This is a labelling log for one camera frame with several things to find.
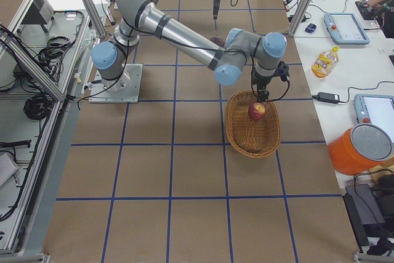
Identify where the red apple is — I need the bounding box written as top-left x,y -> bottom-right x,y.
248,102 -> 266,121

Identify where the dark purple apple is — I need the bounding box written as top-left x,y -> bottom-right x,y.
210,36 -> 225,48

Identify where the wicker basket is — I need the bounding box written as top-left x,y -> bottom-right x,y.
225,91 -> 281,158

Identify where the black power adapter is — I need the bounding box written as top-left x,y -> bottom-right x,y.
317,92 -> 340,104

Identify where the orange juice bottle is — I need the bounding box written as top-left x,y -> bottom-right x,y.
311,46 -> 339,78

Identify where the teach pendant tablet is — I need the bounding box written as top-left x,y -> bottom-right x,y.
323,13 -> 370,45

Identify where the orange container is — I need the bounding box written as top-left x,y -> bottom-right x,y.
328,124 -> 393,176

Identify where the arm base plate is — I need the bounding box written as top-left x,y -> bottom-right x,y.
89,63 -> 143,103

